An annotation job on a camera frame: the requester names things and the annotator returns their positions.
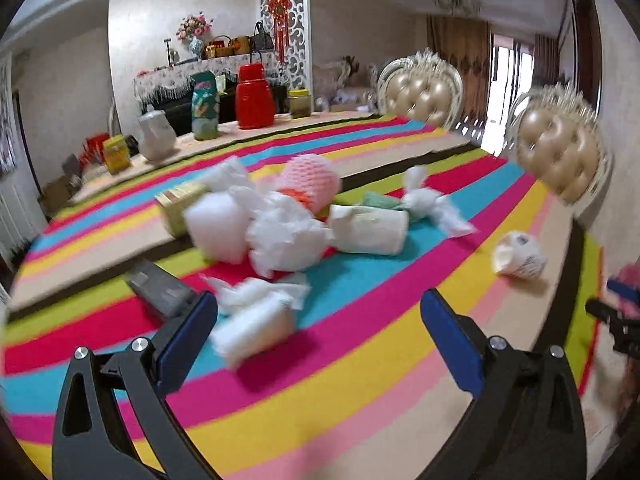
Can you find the white kettle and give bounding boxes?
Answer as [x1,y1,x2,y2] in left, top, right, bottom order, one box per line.
[137,110,177,162]

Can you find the yellow label jar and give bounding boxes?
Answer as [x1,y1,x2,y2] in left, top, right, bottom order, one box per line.
[102,135,132,175]

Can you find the striped colourful tablecloth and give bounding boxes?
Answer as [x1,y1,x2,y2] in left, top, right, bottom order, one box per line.
[0,110,608,480]

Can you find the green snack bag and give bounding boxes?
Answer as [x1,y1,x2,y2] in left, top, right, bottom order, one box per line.
[190,72,221,141]

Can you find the black metal railing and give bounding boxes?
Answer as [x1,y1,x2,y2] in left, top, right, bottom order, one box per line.
[452,115,516,157]

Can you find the white foam cube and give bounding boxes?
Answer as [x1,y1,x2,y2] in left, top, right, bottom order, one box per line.
[210,304,297,370]

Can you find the yellow lid glass jar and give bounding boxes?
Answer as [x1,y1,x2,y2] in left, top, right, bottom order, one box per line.
[287,89,313,119]

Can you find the yellow cardboard box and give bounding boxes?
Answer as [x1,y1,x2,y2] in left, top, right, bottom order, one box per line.
[154,182,211,238]

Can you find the pink foam fruit net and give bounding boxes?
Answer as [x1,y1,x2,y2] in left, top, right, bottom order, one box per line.
[275,155,342,216]

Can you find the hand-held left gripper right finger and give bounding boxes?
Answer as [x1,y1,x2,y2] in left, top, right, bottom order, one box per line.
[420,288,588,480]

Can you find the tufted beige dining chair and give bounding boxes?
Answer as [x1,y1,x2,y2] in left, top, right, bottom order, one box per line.
[377,49,463,131]
[510,82,613,206]

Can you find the red and yellow basket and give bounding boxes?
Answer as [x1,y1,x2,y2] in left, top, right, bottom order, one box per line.
[206,35,235,59]

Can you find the black handbag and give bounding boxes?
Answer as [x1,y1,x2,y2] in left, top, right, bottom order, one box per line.
[250,21,276,53]

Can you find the large crumpled white tissue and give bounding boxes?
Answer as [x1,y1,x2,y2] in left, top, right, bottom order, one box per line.
[230,187,336,279]

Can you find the small crumpled white tissue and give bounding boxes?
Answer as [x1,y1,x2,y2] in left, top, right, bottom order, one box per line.
[204,156,251,193]

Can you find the dark wooden sideboard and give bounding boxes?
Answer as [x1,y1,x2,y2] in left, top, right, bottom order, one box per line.
[144,85,241,137]

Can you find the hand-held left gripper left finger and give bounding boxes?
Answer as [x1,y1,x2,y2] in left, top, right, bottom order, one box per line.
[51,291,221,480]

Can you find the orange foam fruit net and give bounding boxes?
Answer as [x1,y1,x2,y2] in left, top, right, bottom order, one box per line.
[282,187,315,207]

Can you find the white lattice screen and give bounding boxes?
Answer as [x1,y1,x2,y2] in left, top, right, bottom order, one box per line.
[257,0,313,106]

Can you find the flat crumpled white tissue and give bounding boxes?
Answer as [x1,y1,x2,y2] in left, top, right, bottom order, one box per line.
[202,275,312,317]

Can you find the wide brown curtain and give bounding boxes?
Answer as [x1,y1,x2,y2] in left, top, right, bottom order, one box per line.
[426,15,493,122]

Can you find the red gift bags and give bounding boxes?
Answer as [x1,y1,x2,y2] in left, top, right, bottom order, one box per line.
[80,134,109,166]

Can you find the white foam sheet roll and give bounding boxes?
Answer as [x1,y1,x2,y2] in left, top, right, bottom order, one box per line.
[327,204,410,256]

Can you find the printed white paper cup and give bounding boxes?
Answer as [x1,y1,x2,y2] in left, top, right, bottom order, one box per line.
[492,231,548,278]

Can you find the red thermos flask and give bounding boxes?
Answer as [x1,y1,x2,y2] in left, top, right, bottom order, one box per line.
[235,62,276,129]

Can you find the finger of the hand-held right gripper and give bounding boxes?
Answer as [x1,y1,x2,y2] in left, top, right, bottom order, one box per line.
[606,280,640,307]
[585,299,628,326]

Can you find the vase with pink flowers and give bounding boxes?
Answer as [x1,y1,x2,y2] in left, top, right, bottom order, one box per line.
[176,14,215,59]

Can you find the narrow brown curtain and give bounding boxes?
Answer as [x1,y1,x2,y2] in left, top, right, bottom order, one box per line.
[534,34,560,100]

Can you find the white carved sofa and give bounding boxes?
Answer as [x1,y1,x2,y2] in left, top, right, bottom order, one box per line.
[312,57,379,111]

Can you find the knotted white tissue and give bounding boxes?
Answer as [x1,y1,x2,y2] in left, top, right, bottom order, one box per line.
[400,166,478,237]

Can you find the dark wooden door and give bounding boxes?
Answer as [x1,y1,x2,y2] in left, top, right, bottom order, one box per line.
[557,0,603,107]

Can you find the lace cloth on sideboard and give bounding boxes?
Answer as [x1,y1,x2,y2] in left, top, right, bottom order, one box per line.
[134,52,281,107]

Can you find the balcony window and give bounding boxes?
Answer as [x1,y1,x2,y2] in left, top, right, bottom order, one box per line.
[490,34,536,156]

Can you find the white foam wedge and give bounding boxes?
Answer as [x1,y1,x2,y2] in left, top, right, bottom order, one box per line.
[182,192,253,263]

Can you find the red knot wall ornament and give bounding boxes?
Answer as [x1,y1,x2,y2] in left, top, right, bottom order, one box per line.
[266,0,292,64]

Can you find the pink plastic bag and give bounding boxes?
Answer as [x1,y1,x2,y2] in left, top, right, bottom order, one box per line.
[614,264,640,321]

